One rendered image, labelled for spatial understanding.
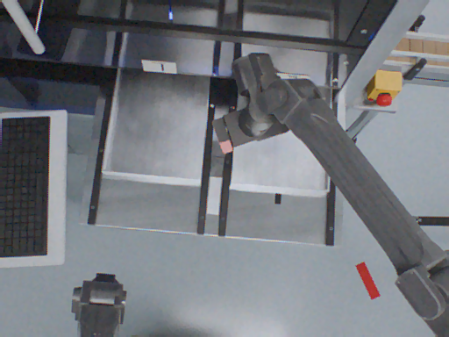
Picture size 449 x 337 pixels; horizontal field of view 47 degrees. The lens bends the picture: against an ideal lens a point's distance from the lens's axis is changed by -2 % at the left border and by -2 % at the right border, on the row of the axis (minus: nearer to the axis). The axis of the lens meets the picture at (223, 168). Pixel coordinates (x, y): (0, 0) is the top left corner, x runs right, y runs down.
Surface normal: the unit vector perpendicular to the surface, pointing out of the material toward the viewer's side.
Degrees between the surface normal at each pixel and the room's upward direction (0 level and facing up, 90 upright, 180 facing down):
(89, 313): 41
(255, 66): 55
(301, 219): 0
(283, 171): 0
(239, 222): 0
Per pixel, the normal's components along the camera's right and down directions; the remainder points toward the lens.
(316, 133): -0.63, 0.21
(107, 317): 0.20, -0.80
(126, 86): 0.04, -0.25
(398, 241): -0.74, 0.04
